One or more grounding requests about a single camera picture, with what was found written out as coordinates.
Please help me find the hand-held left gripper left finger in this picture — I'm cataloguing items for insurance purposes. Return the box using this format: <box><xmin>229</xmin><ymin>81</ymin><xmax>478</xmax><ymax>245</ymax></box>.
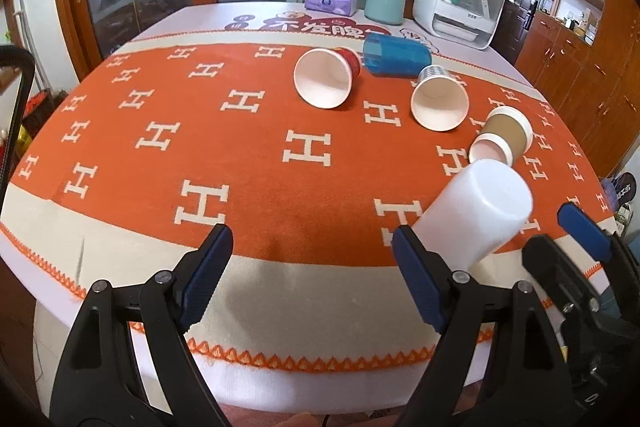
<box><xmin>50</xmin><ymin>224</ymin><xmax>234</xmax><ymax>427</ymax></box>

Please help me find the blue plastic cup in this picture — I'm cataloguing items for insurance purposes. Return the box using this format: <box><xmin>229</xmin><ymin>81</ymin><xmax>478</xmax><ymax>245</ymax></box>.
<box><xmin>362</xmin><ymin>33</ymin><xmax>432</xmax><ymax>80</ymax></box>

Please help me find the wooden cabinet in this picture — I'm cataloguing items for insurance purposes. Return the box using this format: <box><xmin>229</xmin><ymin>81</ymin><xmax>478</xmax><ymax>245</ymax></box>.
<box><xmin>515</xmin><ymin>0</ymin><xmax>640</xmax><ymax>180</ymax></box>

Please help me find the silver striped paper cup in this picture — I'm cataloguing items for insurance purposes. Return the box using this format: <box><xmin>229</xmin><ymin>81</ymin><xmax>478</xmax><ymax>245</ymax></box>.
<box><xmin>410</xmin><ymin>64</ymin><xmax>470</xmax><ymax>132</ymax></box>

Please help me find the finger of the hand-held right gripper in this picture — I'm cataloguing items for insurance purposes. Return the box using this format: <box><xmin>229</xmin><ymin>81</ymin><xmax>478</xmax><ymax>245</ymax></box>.
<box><xmin>522</xmin><ymin>236</ymin><xmax>608</xmax><ymax>315</ymax></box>
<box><xmin>557</xmin><ymin>202</ymin><xmax>640</xmax><ymax>323</ymax></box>

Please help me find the brown paper cup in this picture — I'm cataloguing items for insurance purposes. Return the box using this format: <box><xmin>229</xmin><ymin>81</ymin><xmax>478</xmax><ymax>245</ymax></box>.
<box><xmin>468</xmin><ymin>106</ymin><xmax>533</xmax><ymax>166</ymax></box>

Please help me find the white plastic cup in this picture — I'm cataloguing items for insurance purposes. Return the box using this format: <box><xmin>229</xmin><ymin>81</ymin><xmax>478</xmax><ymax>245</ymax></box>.
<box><xmin>412</xmin><ymin>158</ymin><xmax>534</xmax><ymax>272</ymax></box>

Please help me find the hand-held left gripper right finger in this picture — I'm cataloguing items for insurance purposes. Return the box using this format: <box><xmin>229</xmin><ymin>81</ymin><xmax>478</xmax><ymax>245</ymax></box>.
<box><xmin>392</xmin><ymin>225</ymin><xmax>573</xmax><ymax>427</ymax></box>

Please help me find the black metal frame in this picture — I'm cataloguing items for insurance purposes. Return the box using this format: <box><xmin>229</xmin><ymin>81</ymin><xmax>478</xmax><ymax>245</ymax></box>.
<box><xmin>0</xmin><ymin>46</ymin><xmax>36</xmax><ymax>192</ymax></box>

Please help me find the white printed tablecloth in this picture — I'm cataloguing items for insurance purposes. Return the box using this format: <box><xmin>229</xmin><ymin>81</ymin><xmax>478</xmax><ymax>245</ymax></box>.
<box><xmin>134</xmin><ymin>2</ymin><xmax>533</xmax><ymax>88</ymax></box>

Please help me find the red paper cup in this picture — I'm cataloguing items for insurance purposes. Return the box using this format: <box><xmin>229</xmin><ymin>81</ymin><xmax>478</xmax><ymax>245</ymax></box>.
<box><xmin>293</xmin><ymin>47</ymin><xmax>362</xmax><ymax>109</ymax></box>

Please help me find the teal canister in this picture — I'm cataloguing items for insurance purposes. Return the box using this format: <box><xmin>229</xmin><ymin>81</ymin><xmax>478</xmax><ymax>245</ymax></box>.
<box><xmin>364</xmin><ymin>0</ymin><xmax>408</xmax><ymax>26</ymax></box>

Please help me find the orange patterned blanket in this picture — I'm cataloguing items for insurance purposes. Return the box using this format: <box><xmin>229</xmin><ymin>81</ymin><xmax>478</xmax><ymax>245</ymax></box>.
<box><xmin>0</xmin><ymin>41</ymin><xmax>621</xmax><ymax>375</ymax></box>

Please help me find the white countertop appliance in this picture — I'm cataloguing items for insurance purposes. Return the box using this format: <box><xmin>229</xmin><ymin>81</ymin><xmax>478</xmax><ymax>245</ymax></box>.
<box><xmin>411</xmin><ymin>0</ymin><xmax>505</xmax><ymax>52</ymax></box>

